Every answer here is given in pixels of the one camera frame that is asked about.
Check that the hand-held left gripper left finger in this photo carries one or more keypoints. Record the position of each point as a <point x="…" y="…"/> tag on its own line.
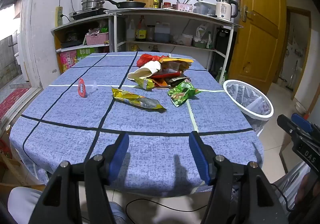
<point x="119" y="155"/>

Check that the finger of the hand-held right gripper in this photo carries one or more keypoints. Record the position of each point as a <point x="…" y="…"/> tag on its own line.
<point x="303" y="122"/>
<point x="287" y="126"/>

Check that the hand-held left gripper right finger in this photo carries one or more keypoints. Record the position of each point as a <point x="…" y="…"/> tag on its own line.
<point x="199" y="156"/>

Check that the white mesh trash bin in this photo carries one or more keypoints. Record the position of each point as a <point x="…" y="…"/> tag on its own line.
<point x="246" y="100"/>

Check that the red sachet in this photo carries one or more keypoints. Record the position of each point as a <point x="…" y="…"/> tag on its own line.
<point x="162" y="76"/>

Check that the person's right hand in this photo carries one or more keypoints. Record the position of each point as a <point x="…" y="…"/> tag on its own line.
<point x="303" y="189"/>

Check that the blue checked tablecloth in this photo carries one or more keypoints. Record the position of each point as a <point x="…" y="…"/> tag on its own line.
<point x="150" y="139"/>

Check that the yellow snack wrapper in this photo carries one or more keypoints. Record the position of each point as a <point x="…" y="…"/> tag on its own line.
<point x="136" y="101"/>

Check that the clear cup with red lid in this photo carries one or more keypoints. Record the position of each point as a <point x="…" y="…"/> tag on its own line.
<point x="91" y="86"/>

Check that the yellow green snack packet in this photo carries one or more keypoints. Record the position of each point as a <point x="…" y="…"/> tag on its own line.
<point x="147" y="83"/>

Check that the dark foil packet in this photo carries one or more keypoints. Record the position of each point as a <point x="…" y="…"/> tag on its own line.
<point x="178" y="81"/>

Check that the green plastic bottle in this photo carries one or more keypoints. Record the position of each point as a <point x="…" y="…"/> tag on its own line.
<point x="222" y="76"/>

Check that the white paper bag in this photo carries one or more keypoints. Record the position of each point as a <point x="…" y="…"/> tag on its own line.
<point x="147" y="70"/>

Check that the large orange snack bag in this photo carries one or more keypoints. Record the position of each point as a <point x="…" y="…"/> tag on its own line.
<point x="180" y="61"/>

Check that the red plastic bag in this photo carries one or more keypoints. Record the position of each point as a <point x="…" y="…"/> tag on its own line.
<point x="147" y="59"/>

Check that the wooden door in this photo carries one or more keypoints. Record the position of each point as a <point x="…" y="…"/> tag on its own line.
<point x="260" y="26"/>

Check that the green printed box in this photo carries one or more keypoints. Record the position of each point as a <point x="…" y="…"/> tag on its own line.
<point x="86" y="53"/>

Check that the person's leg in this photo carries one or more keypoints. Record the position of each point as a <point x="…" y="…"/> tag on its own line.
<point x="23" y="204"/>

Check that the pink printed box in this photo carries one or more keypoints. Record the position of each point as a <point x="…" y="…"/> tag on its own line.
<point x="68" y="60"/>

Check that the yellow bottle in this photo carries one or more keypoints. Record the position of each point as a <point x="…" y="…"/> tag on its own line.
<point x="135" y="48"/>

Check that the white plastic bucket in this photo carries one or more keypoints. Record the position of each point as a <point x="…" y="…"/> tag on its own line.
<point x="187" y="39"/>

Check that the red floor mat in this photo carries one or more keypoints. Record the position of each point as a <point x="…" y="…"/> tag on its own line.
<point x="13" y="102"/>

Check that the pink plastic basket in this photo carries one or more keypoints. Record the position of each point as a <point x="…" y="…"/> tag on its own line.
<point x="96" y="38"/>

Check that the white plastic jug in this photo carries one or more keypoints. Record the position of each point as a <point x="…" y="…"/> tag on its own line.
<point x="130" y="32"/>

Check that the oil jug with yellow label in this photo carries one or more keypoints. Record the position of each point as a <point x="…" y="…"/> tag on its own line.
<point x="140" y="32"/>

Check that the dark liquid jerry can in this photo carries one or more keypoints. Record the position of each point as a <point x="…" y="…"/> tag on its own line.
<point x="162" y="33"/>

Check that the metal shelf rack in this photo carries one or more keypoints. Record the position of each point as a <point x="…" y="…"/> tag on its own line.
<point x="56" y="38"/>

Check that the white electric kettle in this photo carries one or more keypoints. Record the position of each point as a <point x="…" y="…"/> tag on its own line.
<point x="225" y="8"/>

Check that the clear plastic storage box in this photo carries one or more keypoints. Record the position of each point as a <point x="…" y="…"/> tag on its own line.
<point x="205" y="8"/>

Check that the black induction cooker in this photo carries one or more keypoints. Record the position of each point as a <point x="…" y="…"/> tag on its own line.
<point x="85" y="14"/>

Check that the metal shelf table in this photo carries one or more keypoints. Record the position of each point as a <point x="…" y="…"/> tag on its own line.
<point x="175" y="12"/>

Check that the pink utensil holder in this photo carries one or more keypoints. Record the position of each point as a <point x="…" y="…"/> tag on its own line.
<point x="184" y="7"/>

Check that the black frying pan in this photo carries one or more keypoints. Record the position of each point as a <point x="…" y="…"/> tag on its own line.
<point x="132" y="4"/>

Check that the yellow power strip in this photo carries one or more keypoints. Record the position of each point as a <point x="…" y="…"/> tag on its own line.
<point x="59" y="16"/>

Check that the glass sliding door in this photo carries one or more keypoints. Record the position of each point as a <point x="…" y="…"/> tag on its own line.
<point x="10" y="46"/>

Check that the steel steamer pot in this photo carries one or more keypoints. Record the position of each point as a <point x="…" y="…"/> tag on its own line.
<point x="92" y="1"/>

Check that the green glass oil bottle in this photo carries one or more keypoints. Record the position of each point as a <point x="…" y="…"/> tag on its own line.
<point x="156" y="1"/>

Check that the dark glass sauce bottle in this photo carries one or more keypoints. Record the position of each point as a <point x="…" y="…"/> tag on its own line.
<point x="160" y="1"/>

